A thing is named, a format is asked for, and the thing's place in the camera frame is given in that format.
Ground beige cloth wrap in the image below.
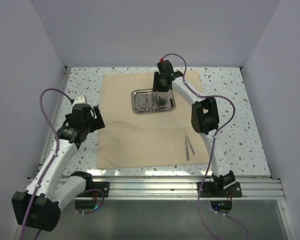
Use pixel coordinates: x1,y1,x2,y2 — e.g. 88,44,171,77
96,73,210,169

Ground steel scalpel handle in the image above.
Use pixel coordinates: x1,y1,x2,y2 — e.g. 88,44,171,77
184,136,190,162
185,133,196,155

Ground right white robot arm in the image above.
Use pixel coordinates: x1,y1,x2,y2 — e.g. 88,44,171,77
152,58,236,197

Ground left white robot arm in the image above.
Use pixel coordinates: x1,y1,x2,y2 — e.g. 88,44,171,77
11,103,105,232

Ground steel scissors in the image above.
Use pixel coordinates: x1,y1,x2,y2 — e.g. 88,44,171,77
146,91,159,112

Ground steel instrument tray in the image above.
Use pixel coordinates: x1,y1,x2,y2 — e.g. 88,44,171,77
131,89,176,115

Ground steel forceps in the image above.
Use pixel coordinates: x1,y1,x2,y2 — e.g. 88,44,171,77
136,89,147,113

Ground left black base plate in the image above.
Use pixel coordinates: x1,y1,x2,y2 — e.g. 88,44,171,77
84,181,110,198

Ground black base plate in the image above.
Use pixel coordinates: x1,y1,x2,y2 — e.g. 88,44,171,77
196,177,243,198
84,181,110,198

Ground left side aluminium rail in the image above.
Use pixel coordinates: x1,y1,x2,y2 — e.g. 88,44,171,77
58,65,72,106

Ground aluminium mounting rail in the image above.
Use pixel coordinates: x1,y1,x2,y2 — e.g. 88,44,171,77
22,176,287,201

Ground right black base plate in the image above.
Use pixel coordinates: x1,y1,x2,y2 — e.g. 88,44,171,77
196,177,243,198

